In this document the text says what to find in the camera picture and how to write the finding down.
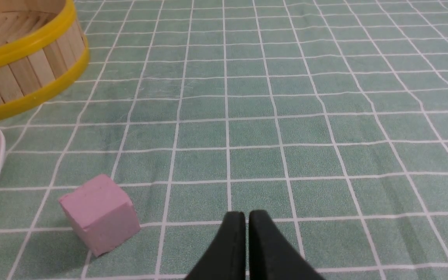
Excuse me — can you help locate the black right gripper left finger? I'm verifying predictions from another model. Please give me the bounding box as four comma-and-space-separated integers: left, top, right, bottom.
185, 212, 247, 280

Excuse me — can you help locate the pink cube block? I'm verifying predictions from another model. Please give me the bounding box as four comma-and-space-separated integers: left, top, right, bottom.
58, 174, 140, 257

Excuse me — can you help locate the bamboo steamer basket yellow rim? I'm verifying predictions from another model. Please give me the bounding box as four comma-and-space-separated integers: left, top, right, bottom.
0, 0, 89, 120

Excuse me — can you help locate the green checkered tablecloth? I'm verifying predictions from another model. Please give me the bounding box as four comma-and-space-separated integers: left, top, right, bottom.
0, 0, 448, 280

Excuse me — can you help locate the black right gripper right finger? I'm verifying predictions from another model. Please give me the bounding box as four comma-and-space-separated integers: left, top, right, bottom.
248, 210, 323, 280

